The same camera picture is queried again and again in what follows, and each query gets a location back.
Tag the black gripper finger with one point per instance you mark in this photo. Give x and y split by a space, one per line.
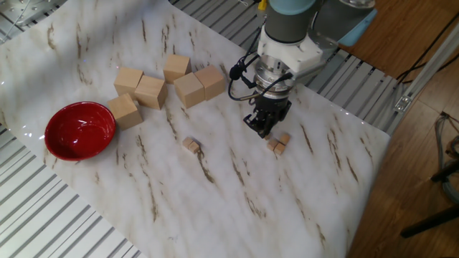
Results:
274 123
255 125

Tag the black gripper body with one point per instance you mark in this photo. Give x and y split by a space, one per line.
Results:
272 107

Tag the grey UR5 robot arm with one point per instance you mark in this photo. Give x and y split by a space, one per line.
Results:
287 28

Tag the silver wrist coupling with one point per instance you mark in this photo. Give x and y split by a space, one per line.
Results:
272 79

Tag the large wooden cube block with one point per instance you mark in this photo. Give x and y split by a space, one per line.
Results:
150 93
188 91
127 81
125 113
175 68
209 82

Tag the glossy marble pattern mat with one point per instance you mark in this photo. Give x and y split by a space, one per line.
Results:
215 197

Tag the yellow plastic piece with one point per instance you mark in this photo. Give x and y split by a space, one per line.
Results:
262 4

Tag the red glossy bowl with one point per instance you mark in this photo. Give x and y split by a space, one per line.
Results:
79 132

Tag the black stand legs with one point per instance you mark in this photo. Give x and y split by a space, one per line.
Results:
430 222

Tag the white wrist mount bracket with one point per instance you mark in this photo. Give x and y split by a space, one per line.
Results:
297 53

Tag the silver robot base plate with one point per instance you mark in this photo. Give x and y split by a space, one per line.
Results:
328 43

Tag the aluminium frame post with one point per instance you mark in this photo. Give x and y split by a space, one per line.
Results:
423 71

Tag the silver perforated mount plate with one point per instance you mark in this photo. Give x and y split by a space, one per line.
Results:
21 10

